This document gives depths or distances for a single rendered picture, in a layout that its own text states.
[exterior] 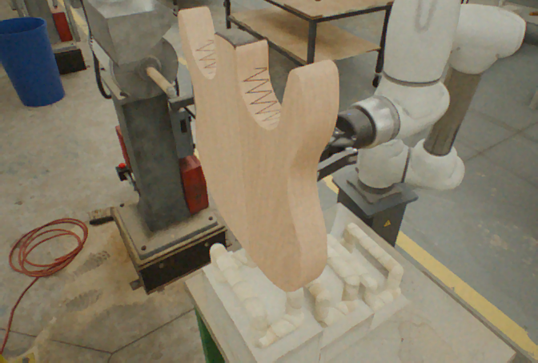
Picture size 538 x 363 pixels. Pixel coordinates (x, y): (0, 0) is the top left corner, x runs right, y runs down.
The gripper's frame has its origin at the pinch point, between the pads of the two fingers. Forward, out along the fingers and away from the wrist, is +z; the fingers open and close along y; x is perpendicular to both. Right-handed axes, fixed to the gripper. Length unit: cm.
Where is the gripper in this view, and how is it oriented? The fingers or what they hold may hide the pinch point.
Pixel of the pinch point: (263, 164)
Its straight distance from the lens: 61.8
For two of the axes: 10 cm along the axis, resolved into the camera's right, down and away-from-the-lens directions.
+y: -5.4, -5.1, 6.7
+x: -0.1, -7.9, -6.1
